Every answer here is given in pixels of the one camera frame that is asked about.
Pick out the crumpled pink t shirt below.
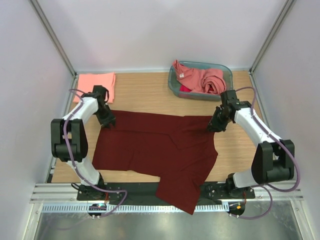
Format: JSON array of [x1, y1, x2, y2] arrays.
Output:
[[172, 60, 227, 95]]

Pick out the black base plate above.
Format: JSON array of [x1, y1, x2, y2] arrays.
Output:
[[71, 181, 255, 206]]

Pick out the folded salmon pink t shirt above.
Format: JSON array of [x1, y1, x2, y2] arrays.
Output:
[[72, 72, 117, 104]]

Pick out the dark red t shirt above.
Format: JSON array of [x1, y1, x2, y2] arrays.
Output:
[[92, 110, 218, 214]]

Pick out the bright red t shirt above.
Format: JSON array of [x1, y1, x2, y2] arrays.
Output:
[[179, 85, 191, 93]]

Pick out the purple cable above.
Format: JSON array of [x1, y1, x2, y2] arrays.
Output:
[[224, 86, 302, 219], [63, 88, 128, 218]]

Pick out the white slotted cable duct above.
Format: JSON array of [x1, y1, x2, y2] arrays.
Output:
[[41, 202, 229, 213]]

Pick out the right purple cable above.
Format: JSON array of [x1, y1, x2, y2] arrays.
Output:
[[224, 86, 302, 219]]

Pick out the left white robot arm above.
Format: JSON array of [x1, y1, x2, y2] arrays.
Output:
[[50, 85, 116, 200]]

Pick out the right aluminium corner post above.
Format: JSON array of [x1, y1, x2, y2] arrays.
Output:
[[249, 0, 296, 75]]

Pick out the aluminium front rail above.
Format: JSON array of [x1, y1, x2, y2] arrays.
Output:
[[30, 183, 303, 203]]

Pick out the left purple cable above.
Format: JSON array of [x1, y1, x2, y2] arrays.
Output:
[[63, 88, 128, 218]]

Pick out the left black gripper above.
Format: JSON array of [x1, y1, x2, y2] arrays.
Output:
[[95, 104, 116, 129]]

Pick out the aluminium corner post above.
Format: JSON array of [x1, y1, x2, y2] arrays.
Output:
[[249, 0, 296, 75], [28, 0, 77, 78]]

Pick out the teal plastic basket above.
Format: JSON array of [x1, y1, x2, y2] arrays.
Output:
[[167, 60, 234, 101]]

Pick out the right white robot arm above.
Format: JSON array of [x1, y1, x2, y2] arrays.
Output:
[[207, 90, 298, 198]]

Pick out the left aluminium corner post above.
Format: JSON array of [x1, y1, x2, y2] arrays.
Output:
[[28, 0, 77, 78]]

